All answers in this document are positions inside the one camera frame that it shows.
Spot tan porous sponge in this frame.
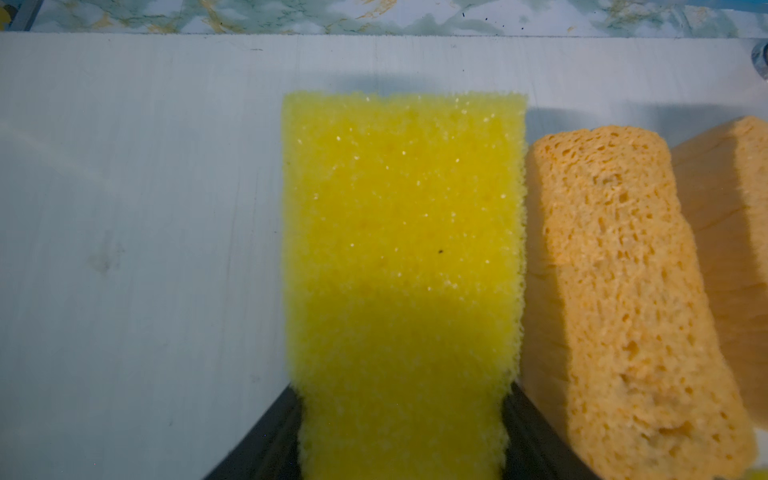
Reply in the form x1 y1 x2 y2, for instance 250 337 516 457
521 126 757 479
671 116 767 428

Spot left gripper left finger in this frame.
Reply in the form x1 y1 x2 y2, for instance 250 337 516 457
204 386 302 480

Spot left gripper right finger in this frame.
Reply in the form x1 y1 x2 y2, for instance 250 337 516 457
502 382 599 480

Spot yellow sponge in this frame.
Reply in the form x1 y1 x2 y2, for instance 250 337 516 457
282 91 527 479

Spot white two-tier shelf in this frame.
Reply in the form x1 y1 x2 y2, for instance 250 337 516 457
1 32 767 479

